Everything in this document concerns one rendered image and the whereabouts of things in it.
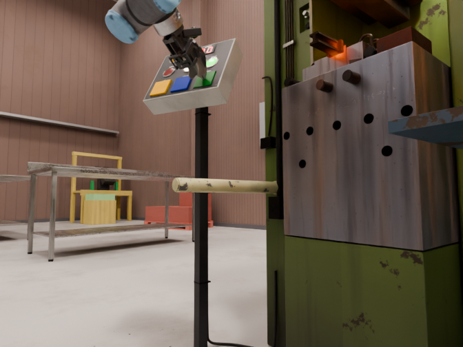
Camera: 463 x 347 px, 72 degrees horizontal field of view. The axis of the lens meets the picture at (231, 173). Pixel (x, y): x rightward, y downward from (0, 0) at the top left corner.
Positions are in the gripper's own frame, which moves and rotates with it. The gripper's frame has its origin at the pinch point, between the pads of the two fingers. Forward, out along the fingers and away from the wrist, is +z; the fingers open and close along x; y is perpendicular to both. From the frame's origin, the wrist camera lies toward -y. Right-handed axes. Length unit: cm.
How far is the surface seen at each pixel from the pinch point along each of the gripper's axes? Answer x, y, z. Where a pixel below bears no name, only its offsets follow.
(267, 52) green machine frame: 14.8, -27.5, 15.2
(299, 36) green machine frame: 30.1, -24.0, 8.9
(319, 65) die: 41.1, 4.8, 1.7
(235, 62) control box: 7.1, -12.3, 6.5
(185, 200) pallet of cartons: -312, -176, 399
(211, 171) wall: -289, -262, 424
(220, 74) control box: 6.4, -0.1, 1.6
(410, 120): 62, 49, -19
